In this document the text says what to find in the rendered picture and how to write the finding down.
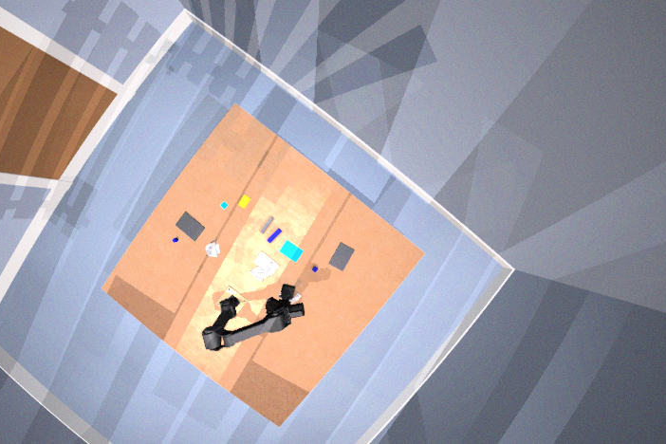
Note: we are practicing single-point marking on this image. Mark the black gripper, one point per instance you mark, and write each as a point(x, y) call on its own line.
point(287, 293)

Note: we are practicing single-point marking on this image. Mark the cyan flat rectangular plate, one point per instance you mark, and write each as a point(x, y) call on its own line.
point(291, 251)

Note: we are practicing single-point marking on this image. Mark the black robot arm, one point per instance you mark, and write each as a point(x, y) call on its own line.
point(272, 323)

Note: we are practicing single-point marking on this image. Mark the blue flat bar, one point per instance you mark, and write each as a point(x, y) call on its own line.
point(274, 235)

